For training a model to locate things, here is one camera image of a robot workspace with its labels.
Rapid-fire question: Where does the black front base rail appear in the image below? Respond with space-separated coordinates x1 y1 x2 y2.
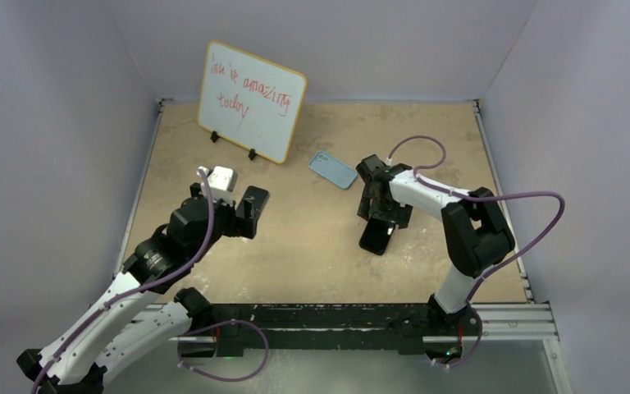
187 303 468 358

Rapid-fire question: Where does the white board with orange frame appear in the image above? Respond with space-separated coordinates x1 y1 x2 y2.
197 40 308 164

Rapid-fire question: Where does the bare black phone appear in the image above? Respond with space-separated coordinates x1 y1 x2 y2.
239 186 270 222

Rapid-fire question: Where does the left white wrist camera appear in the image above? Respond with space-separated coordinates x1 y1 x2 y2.
196 166 238 200

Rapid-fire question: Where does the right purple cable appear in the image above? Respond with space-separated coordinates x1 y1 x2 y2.
388 135 566 371

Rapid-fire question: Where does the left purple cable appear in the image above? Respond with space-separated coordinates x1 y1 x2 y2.
30 168 271 394

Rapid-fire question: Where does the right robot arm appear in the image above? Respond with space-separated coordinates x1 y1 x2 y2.
356 155 515 334

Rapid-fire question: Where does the purple cable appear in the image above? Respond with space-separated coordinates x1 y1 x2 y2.
388 135 566 371
30 168 271 394

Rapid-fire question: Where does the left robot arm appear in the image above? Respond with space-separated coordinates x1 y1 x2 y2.
16 183 270 393

